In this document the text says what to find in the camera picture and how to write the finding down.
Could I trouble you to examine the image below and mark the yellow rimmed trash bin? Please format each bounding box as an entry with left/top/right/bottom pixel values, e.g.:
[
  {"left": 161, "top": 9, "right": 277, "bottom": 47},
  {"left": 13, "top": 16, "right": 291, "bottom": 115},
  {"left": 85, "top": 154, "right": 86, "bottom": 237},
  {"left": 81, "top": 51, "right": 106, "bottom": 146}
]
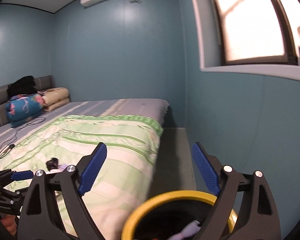
[{"left": 121, "top": 190, "right": 237, "bottom": 239}]

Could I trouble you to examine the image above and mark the person's left hand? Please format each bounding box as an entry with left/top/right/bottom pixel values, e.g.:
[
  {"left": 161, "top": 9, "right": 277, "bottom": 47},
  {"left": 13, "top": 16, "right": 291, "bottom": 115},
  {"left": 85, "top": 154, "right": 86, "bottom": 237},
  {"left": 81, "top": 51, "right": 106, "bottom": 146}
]
[{"left": 0, "top": 215, "right": 17, "bottom": 237}]

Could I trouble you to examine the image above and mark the green floral quilt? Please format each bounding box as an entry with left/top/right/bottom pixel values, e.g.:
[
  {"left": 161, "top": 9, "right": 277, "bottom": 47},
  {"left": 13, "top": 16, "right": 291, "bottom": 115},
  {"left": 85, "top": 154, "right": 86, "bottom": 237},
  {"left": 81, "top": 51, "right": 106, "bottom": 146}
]
[{"left": 0, "top": 114, "right": 165, "bottom": 240}]

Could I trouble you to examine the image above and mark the blue floral folded blanket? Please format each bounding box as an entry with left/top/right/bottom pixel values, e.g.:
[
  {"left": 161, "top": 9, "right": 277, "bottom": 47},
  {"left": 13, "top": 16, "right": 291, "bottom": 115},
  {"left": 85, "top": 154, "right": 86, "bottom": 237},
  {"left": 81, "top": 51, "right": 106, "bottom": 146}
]
[{"left": 5, "top": 93, "right": 44, "bottom": 128}]

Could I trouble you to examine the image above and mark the grey upholstered headboard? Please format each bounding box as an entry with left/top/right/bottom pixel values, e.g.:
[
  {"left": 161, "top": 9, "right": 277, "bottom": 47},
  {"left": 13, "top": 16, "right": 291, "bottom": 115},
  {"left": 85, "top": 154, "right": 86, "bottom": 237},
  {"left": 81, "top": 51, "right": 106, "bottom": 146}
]
[{"left": 0, "top": 75, "right": 55, "bottom": 127}]

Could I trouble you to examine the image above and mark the beige folded blanket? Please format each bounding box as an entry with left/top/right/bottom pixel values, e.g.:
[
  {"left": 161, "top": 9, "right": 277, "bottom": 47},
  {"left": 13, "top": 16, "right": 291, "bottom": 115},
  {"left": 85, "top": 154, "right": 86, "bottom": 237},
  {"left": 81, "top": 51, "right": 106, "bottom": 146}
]
[{"left": 42, "top": 87, "right": 70, "bottom": 112}]

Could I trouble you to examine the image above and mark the black clothing pile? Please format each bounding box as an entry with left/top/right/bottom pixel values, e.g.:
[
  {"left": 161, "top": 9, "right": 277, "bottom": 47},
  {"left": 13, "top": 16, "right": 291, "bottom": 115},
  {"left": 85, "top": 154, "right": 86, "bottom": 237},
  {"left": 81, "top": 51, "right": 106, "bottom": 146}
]
[{"left": 7, "top": 75, "right": 38, "bottom": 100}]

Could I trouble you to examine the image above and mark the black charger cable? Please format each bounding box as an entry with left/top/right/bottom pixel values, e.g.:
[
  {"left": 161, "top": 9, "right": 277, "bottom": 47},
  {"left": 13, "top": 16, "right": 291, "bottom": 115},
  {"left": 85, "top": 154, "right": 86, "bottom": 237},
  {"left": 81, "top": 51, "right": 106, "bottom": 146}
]
[{"left": 0, "top": 116, "right": 47, "bottom": 160}]

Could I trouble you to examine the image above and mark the window with brown frame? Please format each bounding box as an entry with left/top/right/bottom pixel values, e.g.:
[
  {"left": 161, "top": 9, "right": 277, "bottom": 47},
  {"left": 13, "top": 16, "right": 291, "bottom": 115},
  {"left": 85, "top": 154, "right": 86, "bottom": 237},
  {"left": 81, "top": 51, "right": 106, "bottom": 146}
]
[{"left": 191, "top": 0, "right": 300, "bottom": 81}]

